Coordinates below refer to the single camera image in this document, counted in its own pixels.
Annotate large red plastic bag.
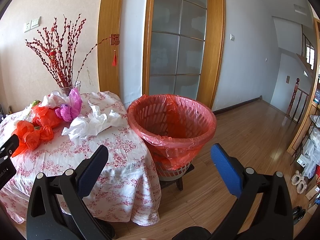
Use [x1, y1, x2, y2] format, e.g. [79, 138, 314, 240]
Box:
[31, 106, 62, 128]

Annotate white wall switch socket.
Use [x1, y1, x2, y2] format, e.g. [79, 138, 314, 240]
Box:
[24, 17, 41, 33]

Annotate small dark wooden stool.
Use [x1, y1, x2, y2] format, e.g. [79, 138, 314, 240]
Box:
[160, 164, 195, 191]

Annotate white plastic laundry basket bin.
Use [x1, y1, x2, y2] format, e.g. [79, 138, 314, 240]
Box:
[127, 94, 217, 182]

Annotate magenta plastic bag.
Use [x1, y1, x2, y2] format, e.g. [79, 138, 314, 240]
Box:
[55, 88, 82, 122]

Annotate red berry branch bouquet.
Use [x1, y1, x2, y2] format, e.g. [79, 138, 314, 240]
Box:
[25, 14, 108, 87]

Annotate wooden stair railing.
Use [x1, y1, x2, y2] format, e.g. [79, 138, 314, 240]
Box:
[286, 78, 309, 124]

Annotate small red knotted bag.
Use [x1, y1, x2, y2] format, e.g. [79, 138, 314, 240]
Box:
[12, 120, 54, 157]

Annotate small red lantern ornament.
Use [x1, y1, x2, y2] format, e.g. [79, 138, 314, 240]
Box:
[49, 50, 57, 67]

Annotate light green paw-print bag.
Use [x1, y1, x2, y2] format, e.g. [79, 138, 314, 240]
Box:
[31, 100, 40, 107]

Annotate fluffy white slippers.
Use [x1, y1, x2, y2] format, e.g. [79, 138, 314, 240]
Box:
[291, 170, 307, 194]

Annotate floral white red tablecloth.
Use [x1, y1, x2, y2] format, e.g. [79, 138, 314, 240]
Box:
[1, 92, 161, 226]

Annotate glass vase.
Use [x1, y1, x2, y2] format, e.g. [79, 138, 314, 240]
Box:
[60, 80, 81, 96]

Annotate frosted glass sliding door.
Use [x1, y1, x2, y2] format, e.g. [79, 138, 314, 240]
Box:
[149, 0, 207, 99]

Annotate clear white plastic bag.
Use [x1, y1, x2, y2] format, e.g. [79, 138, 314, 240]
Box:
[39, 90, 70, 108]

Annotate red fu tassel ornament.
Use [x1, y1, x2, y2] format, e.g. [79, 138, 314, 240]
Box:
[110, 34, 120, 67]

